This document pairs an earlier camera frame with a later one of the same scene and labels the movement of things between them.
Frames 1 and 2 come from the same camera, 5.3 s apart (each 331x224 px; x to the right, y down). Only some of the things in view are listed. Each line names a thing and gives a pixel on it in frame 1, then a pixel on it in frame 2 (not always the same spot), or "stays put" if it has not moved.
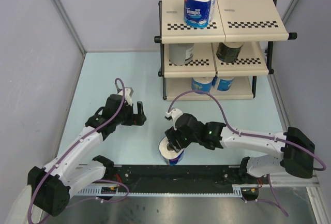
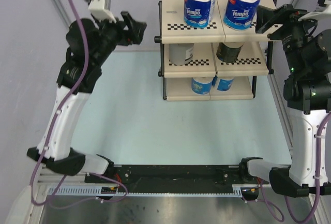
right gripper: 172,134 → 285,13
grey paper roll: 180,54 stays put
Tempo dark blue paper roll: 199,4 stays put
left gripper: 134,119 → 128,37
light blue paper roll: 225,85 stays put
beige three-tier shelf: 222,60 stays put
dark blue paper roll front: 168,155 → 240,7
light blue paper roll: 197,86 stays put
